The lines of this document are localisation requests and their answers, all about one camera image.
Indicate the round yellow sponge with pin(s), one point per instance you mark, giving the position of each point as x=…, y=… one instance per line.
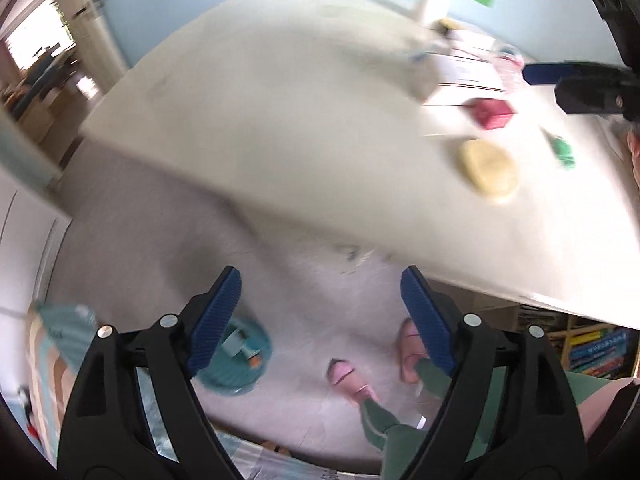
x=487, y=167

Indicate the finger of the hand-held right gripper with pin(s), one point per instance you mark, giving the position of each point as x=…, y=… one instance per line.
x=545, y=72
x=590, y=95

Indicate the person's left leg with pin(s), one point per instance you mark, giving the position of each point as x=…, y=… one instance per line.
x=380, y=425

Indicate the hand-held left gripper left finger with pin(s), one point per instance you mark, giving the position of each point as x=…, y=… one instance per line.
x=215, y=320

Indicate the pink slipper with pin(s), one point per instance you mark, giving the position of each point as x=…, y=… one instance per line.
x=410, y=350
x=347, y=380

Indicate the clear plastic cup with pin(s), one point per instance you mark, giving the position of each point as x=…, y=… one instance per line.
x=507, y=65

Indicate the red and black toy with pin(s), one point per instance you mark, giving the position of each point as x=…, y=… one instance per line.
x=27, y=410

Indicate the small green packet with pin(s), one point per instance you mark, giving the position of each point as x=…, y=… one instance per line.
x=562, y=152

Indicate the wooden bookshelf with books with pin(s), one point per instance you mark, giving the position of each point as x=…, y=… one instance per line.
x=595, y=350

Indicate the person's pink top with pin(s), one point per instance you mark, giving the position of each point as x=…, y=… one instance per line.
x=605, y=405

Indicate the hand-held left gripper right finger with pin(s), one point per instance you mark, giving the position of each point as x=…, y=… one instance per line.
x=430, y=320

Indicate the striped brown and teal blanket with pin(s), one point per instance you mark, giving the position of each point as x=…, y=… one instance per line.
x=47, y=370

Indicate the teal lined waste bin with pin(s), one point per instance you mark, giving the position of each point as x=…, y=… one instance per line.
x=240, y=360

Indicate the white wardrobe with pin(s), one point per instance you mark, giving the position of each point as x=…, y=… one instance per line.
x=25, y=240

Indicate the person's right leg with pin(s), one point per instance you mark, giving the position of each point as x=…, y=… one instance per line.
x=435, y=385

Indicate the bed with teal sheet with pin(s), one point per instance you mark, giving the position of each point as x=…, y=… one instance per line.
x=280, y=460

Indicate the white box with papers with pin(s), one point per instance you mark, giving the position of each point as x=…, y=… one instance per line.
x=467, y=72

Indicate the red and white carton box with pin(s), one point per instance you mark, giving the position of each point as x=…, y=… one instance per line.
x=492, y=112

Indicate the white cup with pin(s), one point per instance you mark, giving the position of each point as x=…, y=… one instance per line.
x=431, y=7

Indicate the person's leg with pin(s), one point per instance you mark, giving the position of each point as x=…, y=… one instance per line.
x=435, y=385
x=380, y=425

